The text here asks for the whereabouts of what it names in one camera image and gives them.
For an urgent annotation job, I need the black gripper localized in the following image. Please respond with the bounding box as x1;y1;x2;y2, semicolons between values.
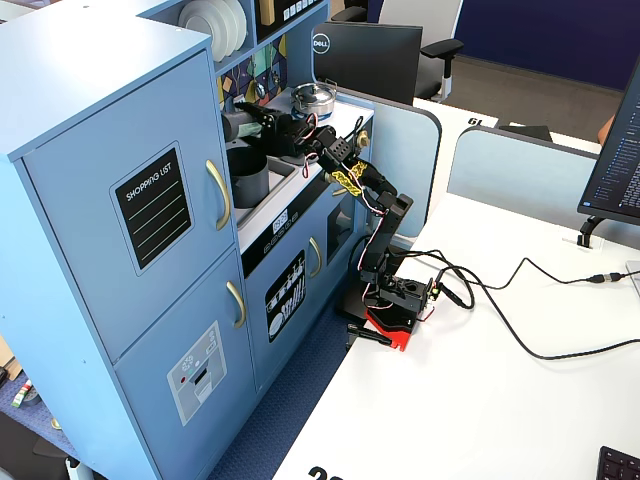
234;102;326;157

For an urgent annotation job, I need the gray salt shaker green label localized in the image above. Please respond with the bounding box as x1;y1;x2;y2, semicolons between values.
221;110;265;142

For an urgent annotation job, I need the red robot base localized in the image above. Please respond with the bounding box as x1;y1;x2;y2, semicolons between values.
364;304;426;354

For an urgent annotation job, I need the gray toy sink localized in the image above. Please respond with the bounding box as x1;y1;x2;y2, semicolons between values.
234;154;301;226

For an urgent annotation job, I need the gray plastic pot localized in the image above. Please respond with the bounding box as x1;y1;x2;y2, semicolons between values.
225;144;271;209

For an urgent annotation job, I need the steel pot with lid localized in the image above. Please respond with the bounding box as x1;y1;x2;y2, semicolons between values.
290;81;337;116

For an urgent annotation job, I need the colourful tile backsplash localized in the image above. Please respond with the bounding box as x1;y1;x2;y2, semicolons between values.
217;33;289;109

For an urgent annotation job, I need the white toy plate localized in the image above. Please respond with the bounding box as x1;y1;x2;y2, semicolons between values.
232;0;249;51
178;0;226;62
214;0;240;56

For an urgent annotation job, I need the black stove control panel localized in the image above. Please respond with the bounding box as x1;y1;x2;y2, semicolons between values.
241;192;334;276

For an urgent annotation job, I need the black Dell monitor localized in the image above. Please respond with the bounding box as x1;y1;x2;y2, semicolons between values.
310;21;424;106

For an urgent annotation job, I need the blue oven door with window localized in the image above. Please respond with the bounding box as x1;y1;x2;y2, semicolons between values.
319;184;374;281

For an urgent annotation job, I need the black shopping list board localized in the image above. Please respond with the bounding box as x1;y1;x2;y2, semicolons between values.
109;141;196;277

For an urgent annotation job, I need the blue desk divider panel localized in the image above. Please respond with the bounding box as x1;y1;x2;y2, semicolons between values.
447;124;601;226
372;92;444;239

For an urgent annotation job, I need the black dishwasher sticker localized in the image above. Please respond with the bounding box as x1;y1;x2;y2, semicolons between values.
264;249;307;344

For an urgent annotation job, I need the blue wooden toy kitchen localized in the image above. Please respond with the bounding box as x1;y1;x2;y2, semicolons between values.
0;0;376;480

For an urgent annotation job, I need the blue cabinet door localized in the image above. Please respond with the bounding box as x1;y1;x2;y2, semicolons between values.
243;209;331;394

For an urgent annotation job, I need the white black office chair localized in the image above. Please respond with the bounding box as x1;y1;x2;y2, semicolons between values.
377;0;466;101

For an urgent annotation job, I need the blue fridge door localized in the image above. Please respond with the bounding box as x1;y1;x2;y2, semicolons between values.
19;47;236;364

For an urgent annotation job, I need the black table clamp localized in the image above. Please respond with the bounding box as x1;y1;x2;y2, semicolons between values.
347;323;394;349

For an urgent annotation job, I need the water dispenser sticker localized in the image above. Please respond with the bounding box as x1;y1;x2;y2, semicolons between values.
166;320;229;427

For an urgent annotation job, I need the blue freezer door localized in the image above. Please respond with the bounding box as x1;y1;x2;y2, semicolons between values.
113;247;259;480

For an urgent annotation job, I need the lit computer monitor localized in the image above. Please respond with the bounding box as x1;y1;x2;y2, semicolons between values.
574;54;640;249

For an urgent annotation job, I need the black keyboard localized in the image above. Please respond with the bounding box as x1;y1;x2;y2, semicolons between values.
597;446;640;480

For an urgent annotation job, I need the gold fridge door handle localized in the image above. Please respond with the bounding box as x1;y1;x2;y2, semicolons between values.
205;158;232;232

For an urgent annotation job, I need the gold cabinet handle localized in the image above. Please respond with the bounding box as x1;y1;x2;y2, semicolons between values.
308;236;324;279

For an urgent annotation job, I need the gold freezer door handle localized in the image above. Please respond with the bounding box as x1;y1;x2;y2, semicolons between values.
225;280;247;330

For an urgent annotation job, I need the thick black cable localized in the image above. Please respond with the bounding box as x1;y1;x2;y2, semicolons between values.
434;264;640;361

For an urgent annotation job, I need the thin black cable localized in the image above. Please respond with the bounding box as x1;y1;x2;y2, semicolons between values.
399;247;631;311

